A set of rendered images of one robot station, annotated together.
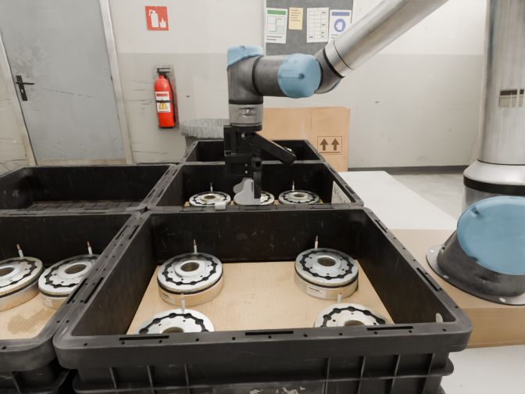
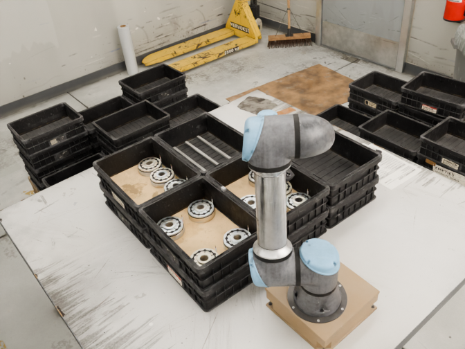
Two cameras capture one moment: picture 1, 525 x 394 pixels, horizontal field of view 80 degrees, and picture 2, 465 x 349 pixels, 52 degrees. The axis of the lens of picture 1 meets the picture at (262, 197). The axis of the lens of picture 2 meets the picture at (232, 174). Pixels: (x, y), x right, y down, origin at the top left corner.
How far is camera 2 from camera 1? 1.45 m
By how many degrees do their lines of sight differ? 52
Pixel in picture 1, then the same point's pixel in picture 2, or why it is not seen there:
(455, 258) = not seen: hidden behind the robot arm
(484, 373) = (268, 325)
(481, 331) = (284, 314)
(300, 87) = not seen: hidden behind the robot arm
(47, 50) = not seen: outside the picture
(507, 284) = (298, 302)
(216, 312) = (194, 228)
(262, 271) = (226, 225)
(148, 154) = (425, 45)
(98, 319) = (156, 208)
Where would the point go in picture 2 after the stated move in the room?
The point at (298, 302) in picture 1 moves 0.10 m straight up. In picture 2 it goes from (217, 243) to (214, 223)
